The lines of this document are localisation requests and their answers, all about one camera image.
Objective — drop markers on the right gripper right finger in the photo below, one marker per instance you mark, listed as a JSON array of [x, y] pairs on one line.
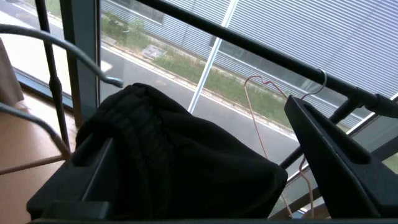
[[342, 189]]

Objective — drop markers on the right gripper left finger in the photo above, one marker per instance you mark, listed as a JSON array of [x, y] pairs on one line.
[[62, 193]]

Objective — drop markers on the black shorts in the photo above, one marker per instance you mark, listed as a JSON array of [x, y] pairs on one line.
[[192, 161]]

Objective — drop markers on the black clothes rack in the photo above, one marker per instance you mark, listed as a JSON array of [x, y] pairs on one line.
[[248, 48]]

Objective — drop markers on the window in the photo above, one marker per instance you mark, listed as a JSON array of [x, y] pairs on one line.
[[174, 77]]

